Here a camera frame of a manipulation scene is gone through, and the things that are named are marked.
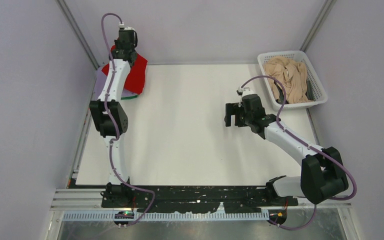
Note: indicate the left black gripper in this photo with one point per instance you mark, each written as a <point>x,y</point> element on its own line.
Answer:
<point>117,42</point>

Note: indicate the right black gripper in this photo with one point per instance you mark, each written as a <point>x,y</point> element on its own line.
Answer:
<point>234,109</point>

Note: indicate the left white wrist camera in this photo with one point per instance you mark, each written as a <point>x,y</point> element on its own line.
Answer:
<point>123,28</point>

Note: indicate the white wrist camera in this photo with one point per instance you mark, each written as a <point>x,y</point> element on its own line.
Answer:
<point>244,91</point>
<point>123,28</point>

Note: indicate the beige crumpled t shirt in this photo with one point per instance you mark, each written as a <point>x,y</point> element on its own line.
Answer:
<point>292,76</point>

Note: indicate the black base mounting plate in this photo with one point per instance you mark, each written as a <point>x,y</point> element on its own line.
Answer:
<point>192,199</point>

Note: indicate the folded green t shirt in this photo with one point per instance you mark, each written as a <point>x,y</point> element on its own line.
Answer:
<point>129,96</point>

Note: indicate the red t shirt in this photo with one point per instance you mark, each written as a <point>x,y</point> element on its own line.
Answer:
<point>135,81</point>

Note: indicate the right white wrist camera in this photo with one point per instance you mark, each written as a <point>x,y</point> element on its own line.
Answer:
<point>244,91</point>

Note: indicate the folded purple t shirt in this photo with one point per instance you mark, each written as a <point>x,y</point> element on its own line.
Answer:
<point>100,81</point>

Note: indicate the dark garment in basket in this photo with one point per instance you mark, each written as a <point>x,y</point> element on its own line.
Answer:
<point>281,97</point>

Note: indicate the aluminium frame rail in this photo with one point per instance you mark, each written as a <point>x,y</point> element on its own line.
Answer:
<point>81,204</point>

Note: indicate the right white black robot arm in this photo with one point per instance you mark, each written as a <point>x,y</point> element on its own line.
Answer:
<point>322,175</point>

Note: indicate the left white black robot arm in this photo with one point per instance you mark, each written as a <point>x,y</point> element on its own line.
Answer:
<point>111,121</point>

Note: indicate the white plastic basket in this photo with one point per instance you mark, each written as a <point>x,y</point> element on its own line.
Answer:
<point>316,91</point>

